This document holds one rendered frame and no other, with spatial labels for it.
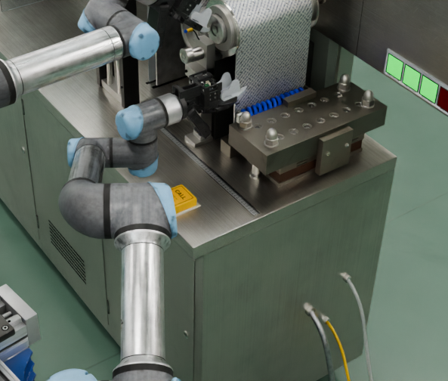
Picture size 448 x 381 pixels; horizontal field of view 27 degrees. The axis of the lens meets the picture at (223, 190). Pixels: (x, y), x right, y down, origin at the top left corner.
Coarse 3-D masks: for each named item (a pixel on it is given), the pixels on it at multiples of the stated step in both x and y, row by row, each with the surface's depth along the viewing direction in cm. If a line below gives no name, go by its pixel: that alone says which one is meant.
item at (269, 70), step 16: (304, 32) 245; (256, 48) 238; (272, 48) 242; (288, 48) 245; (304, 48) 249; (240, 64) 238; (256, 64) 241; (272, 64) 245; (288, 64) 248; (304, 64) 252; (240, 80) 241; (256, 80) 244; (272, 80) 248; (288, 80) 252; (304, 80) 256; (256, 96) 248; (272, 96) 251
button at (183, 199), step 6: (180, 186) 239; (174, 192) 237; (180, 192) 237; (186, 192) 237; (174, 198) 235; (180, 198) 235; (186, 198) 235; (192, 198) 235; (180, 204) 233; (186, 204) 234; (192, 204) 235; (180, 210) 234
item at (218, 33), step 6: (210, 18) 235; (216, 18) 232; (222, 18) 232; (210, 24) 236; (216, 24) 233; (222, 24) 232; (210, 30) 237; (216, 30) 234; (222, 30) 232; (210, 36) 238; (216, 36) 235; (222, 36) 233; (216, 42) 236; (222, 42) 235
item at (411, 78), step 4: (408, 68) 232; (408, 72) 232; (412, 72) 231; (416, 72) 230; (404, 76) 234; (408, 76) 233; (412, 76) 232; (416, 76) 230; (404, 80) 235; (408, 80) 233; (412, 80) 232; (416, 80) 231; (408, 84) 234; (412, 84) 233; (416, 84) 231; (416, 88) 232
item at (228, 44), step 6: (312, 0) 243; (216, 6) 233; (312, 6) 243; (216, 12) 234; (222, 12) 231; (312, 12) 244; (228, 18) 231; (228, 24) 231; (228, 30) 232; (228, 36) 233; (228, 42) 234; (222, 48) 237; (228, 48) 235
